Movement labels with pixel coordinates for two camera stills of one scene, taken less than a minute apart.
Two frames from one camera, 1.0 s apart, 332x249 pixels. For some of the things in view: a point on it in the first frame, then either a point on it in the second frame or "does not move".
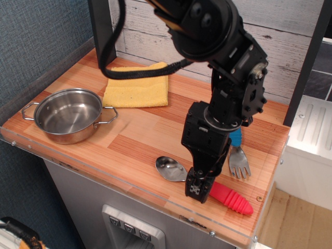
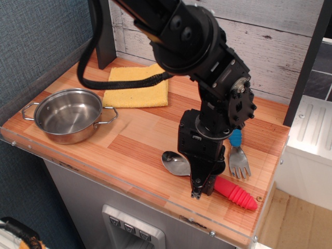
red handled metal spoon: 169,169 to 178,164
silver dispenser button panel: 126,231 does not move
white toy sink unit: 305,168 does not move
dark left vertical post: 102,29 does not move
